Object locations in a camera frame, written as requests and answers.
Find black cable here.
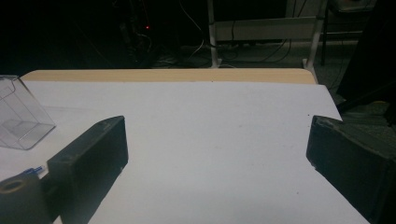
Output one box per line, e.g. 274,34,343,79
223,38,293,63

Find clear plastic box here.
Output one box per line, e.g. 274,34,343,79
0,75,57,151

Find blue and white pen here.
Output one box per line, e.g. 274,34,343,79
21,166,46,175

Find dark stand with red light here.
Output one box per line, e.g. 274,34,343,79
113,0,157,68

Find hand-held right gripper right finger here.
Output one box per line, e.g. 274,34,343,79
305,115,396,224

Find white metal stand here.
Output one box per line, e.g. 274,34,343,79
206,0,330,71

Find white paper sheet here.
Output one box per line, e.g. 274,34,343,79
0,80,370,224

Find white cable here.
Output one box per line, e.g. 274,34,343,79
177,0,207,62

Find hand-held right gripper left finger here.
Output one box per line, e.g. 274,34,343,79
46,115,129,224

